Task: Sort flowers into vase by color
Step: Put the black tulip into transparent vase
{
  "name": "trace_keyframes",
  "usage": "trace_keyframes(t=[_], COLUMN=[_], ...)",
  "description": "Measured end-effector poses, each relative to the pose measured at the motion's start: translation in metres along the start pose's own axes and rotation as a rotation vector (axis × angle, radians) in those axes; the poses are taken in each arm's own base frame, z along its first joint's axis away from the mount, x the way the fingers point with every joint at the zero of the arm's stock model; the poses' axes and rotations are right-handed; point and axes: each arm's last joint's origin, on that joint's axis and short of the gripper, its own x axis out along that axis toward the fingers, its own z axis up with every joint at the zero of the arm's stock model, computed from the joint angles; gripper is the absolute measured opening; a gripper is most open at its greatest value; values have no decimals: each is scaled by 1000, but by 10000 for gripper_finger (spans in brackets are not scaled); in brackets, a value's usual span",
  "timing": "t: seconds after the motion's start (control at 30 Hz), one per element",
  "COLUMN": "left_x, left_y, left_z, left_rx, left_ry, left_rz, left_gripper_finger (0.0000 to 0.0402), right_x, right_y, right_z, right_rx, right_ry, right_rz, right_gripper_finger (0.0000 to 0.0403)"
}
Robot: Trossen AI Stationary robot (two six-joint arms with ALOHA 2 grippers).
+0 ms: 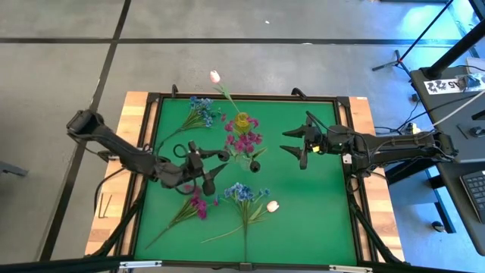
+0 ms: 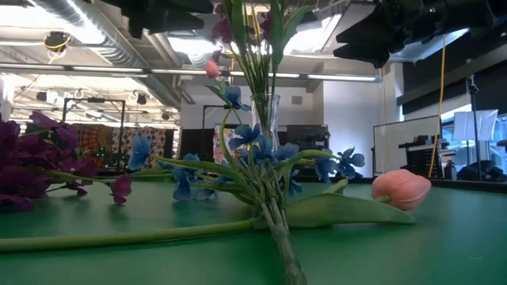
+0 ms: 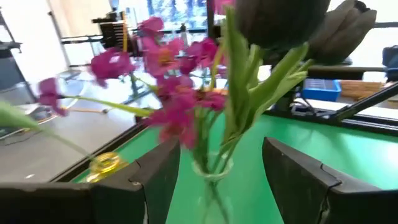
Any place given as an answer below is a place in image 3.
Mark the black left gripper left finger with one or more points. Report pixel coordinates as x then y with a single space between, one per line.
93 205

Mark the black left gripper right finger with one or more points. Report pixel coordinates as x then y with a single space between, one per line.
326 202

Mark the magenta artificial flower bunch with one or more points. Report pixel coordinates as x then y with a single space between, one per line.
174 105

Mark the dark artificial tulip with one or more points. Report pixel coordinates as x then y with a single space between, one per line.
280 18
339 34

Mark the yellow glass vase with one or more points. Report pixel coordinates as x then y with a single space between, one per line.
105 163

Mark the clear glass vase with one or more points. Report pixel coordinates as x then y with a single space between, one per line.
211 178

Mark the green table mat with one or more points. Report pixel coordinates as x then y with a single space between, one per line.
357 155

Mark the blue plastic bin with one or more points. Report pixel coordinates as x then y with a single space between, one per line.
321 93

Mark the brown cardboard stack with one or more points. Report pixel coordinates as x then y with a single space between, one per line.
360 88

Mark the dark background table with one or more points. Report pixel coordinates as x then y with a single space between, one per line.
342 72

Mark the dark blue bag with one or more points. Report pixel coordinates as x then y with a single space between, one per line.
391 62

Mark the dark shelf rack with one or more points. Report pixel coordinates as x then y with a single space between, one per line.
113 34

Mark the black diagonal frame strut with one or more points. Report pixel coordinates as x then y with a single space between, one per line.
363 104

